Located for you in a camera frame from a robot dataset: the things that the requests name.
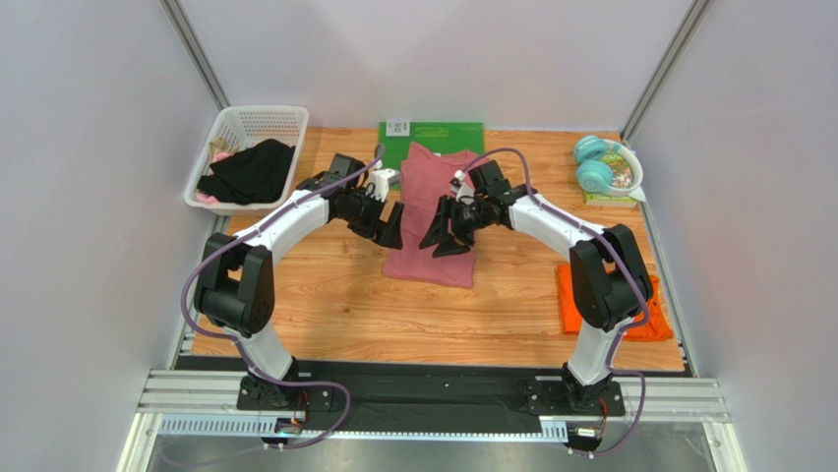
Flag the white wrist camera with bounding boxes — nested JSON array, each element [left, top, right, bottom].
[[449, 170, 475, 205], [365, 168, 401, 203]]

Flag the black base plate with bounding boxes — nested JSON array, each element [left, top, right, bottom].
[[236, 360, 626, 434]]

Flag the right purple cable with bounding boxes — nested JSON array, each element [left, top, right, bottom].
[[452, 147, 653, 457]]

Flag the folded orange t shirt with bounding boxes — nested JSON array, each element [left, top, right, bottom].
[[556, 264, 675, 342]]

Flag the black garment in basket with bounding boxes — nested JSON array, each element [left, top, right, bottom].
[[197, 139, 296, 206]]

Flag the green picture book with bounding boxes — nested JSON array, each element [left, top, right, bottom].
[[583, 151, 637, 208]]

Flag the teal headphones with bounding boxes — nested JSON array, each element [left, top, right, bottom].
[[573, 135, 646, 202]]

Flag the aluminium frame rail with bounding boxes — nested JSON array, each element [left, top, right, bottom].
[[138, 371, 731, 443]]

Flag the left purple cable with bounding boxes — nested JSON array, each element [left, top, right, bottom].
[[179, 142, 388, 453]]

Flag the white plastic basket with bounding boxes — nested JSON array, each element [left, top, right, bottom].
[[183, 105, 310, 216]]

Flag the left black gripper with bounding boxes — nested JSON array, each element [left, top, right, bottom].
[[337, 186, 403, 249]]

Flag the pink item in basket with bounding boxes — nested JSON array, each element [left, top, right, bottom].
[[196, 151, 232, 205]]

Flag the purple cable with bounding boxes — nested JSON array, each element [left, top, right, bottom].
[[179, 142, 388, 453], [452, 147, 653, 457]]

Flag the green cutting mat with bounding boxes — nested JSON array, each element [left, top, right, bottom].
[[370, 121, 485, 197]]

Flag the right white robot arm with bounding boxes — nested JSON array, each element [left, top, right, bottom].
[[419, 160, 653, 405]]

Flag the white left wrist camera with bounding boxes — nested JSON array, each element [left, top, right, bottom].
[[365, 168, 401, 203]]

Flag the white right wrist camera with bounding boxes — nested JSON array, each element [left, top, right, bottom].
[[449, 170, 475, 205]]

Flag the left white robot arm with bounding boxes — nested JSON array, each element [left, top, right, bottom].
[[181, 147, 403, 389]]

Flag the pink t shirt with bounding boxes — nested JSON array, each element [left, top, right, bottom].
[[382, 141, 483, 290]]

